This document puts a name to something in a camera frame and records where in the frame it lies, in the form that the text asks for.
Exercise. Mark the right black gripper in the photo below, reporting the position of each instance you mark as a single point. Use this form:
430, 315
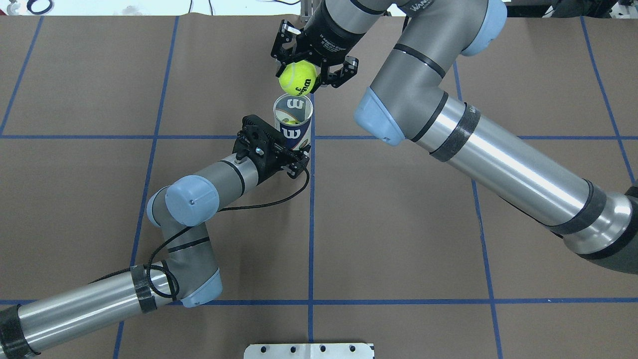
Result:
330, 36

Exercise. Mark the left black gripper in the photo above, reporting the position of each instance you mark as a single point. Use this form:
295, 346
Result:
272, 165

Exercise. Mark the yellow Wilson tennis ball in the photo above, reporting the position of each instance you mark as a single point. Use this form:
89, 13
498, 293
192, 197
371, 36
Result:
290, 121

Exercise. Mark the yellow Roland Garros tennis ball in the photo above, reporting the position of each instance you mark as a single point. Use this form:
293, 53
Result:
298, 79

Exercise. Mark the clear tennis ball can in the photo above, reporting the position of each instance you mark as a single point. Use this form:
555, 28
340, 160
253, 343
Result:
301, 109

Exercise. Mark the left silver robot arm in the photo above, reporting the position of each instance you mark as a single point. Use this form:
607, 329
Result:
73, 209

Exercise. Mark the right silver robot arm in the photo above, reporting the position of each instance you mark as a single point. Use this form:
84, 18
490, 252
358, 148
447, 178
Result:
405, 102

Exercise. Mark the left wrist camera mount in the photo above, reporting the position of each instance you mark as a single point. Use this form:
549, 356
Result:
255, 140

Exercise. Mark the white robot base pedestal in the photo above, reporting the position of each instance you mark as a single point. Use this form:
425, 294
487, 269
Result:
310, 351

